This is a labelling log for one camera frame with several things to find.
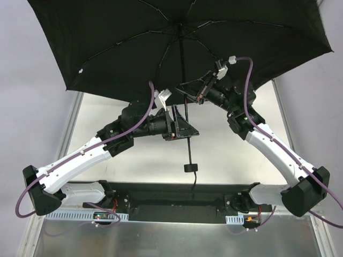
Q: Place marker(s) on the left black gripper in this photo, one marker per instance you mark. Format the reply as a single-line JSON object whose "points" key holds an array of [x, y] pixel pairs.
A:
{"points": [[170, 125]]}

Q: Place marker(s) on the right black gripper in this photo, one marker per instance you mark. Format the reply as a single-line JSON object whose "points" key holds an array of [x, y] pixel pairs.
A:
{"points": [[205, 87]]}

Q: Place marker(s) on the black folding umbrella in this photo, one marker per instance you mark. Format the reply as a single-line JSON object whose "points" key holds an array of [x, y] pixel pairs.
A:
{"points": [[114, 48]]}

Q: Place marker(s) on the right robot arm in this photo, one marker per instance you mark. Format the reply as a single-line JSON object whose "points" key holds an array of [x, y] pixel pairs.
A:
{"points": [[306, 185]]}

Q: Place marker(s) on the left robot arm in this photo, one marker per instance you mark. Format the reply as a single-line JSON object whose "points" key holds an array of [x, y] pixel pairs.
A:
{"points": [[48, 187]]}

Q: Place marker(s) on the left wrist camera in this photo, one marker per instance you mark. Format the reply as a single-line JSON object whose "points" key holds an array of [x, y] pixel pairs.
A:
{"points": [[163, 96]]}

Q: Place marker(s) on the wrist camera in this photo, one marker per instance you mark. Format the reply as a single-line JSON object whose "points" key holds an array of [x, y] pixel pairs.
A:
{"points": [[163, 96], [221, 69]]}

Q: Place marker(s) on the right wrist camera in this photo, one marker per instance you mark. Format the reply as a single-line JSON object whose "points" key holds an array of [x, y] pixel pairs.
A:
{"points": [[221, 69]]}

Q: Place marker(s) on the right white cable duct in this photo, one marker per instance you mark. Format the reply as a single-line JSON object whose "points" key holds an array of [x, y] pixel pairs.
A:
{"points": [[235, 220]]}

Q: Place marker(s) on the white cable duct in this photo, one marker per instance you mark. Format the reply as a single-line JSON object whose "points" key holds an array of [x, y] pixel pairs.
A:
{"points": [[235, 220], [81, 215]]}

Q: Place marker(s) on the left white cable duct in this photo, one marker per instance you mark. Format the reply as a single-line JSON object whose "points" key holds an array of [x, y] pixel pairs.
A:
{"points": [[81, 215]]}

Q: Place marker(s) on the right aluminium frame post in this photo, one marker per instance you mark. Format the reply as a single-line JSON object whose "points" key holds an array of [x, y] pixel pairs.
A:
{"points": [[320, 229]]}

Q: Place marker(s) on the aluminium frame post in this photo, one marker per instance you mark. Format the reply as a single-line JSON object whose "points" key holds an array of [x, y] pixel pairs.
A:
{"points": [[320, 229], [35, 223]]}

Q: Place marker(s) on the left aluminium frame post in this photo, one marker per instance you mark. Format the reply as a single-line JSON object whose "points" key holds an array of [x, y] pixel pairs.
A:
{"points": [[35, 223]]}

